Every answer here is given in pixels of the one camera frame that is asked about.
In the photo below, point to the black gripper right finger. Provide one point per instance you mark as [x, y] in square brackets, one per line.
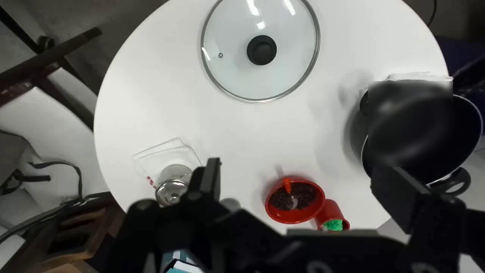
[404, 198]

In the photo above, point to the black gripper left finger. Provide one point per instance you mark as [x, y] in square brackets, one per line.
[210, 180]

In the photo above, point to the glass lid with black knob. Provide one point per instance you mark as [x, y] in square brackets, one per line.
[232, 66]

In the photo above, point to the black cooking pot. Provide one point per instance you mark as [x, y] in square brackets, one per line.
[419, 137]

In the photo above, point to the small metal shaker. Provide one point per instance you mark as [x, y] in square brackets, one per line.
[170, 192]

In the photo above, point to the red cup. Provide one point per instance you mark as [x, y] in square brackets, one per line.
[328, 210]

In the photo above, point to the blue box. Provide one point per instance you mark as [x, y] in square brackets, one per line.
[182, 265]

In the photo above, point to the red bowl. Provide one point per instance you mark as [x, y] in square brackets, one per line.
[296, 203]

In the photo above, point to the brown wooden pallet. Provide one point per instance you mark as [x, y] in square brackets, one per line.
[76, 237]

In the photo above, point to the dark wooden frame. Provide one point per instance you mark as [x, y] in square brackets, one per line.
[46, 62]

